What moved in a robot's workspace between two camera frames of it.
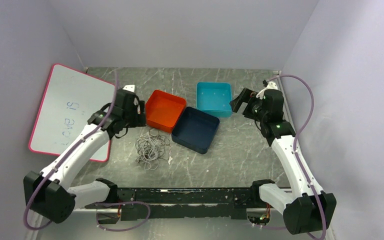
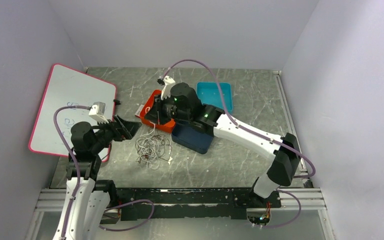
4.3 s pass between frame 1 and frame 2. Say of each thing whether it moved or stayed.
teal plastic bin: stayed
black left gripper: moved
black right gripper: moved
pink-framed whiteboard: stayed
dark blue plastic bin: stayed
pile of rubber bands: stayed
